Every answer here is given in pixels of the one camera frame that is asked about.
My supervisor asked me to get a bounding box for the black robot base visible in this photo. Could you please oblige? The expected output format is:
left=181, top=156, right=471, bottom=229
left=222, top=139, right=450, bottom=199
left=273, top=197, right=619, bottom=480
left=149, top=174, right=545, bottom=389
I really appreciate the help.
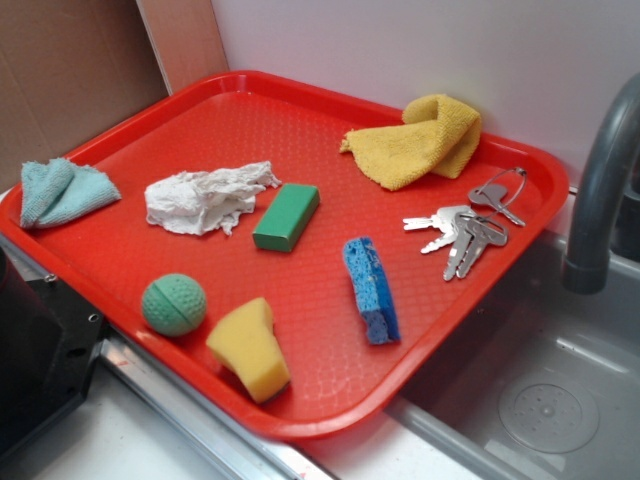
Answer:
left=1, top=253, right=107, bottom=462

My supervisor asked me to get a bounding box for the crumpled white cloth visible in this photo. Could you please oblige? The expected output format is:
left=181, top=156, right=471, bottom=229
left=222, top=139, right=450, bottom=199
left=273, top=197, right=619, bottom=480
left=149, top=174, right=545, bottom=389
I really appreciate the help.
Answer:
left=144, top=161, right=282, bottom=236

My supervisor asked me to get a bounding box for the yellow microfiber cloth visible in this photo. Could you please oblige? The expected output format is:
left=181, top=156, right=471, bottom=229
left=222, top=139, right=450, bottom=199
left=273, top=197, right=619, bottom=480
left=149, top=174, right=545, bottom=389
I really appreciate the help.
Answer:
left=340, top=94, right=482, bottom=191

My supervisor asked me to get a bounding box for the light blue cloth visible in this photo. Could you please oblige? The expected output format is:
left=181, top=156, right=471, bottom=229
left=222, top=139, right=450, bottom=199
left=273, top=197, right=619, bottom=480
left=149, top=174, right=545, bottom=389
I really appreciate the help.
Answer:
left=20, top=158, right=121, bottom=229

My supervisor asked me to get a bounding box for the red plastic tray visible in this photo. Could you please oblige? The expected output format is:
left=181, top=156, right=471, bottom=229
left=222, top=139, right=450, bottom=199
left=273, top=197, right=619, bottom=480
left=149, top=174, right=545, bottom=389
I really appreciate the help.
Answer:
left=1, top=72, right=568, bottom=440

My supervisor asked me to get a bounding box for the green rectangular block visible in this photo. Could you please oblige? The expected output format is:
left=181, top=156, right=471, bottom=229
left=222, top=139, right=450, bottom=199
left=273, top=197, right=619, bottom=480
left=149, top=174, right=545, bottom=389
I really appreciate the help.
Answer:
left=252, top=183, right=320, bottom=253

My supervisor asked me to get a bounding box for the blue sponge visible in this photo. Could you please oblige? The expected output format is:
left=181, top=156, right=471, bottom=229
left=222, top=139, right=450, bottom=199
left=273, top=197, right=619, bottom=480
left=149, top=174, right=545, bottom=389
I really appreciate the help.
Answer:
left=343, top=237, right=401, bottom=345

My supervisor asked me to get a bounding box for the yellow sponge wedge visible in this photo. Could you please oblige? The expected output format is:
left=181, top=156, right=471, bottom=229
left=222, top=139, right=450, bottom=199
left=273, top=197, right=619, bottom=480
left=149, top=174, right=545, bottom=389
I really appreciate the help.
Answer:
left=206, top=297, right=291, bottom=404

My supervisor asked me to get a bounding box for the silver key bunch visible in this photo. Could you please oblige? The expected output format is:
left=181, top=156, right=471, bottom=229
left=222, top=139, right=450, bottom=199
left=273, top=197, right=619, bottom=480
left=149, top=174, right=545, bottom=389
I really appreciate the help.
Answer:
left=403, top=167, right=528, bottom=281

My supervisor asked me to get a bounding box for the green dimpled ball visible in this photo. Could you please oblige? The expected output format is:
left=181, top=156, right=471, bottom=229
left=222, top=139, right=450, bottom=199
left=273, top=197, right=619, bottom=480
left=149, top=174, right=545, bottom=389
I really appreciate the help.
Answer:
left=141, top=273, right=207, bottom=337

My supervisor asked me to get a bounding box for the grey sink basin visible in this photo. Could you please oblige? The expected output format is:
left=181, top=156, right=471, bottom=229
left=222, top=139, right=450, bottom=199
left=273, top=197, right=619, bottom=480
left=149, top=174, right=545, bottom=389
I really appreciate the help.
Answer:
left=388, top=233, right=639, bottom=479

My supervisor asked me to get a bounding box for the grey faucet spout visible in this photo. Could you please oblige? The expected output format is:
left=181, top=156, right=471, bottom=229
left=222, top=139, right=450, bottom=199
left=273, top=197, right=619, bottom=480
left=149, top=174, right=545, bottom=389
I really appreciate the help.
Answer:
left=562, top=75, right=639, bottom=294

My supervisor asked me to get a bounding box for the brown cardboard panel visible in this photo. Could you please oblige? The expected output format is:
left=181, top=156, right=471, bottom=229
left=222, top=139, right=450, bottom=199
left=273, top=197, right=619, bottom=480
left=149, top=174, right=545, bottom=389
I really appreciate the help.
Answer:
left=1, top=1, right=167, bottom=190

